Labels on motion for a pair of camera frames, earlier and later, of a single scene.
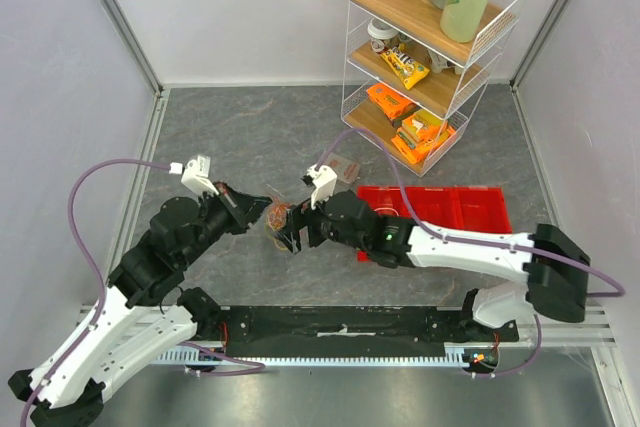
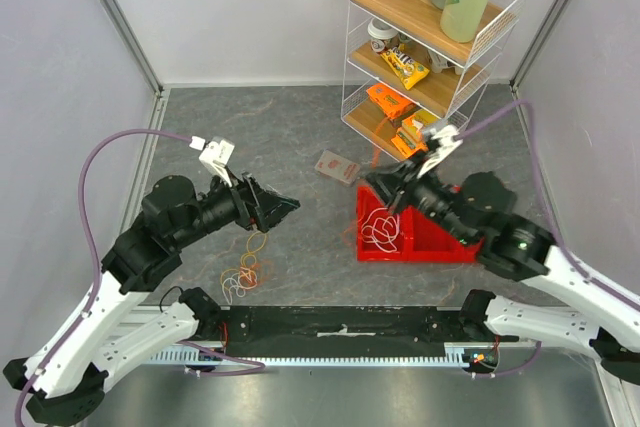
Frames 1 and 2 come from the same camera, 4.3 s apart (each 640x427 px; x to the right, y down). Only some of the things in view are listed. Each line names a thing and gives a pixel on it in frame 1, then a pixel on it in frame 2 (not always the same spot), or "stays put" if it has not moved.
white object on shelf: x=438 y=63 stays put
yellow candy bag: x=408 y=71 stays put
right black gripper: x=305 y=225 → x=406 y=187
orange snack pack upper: x=391 y=102 stays put
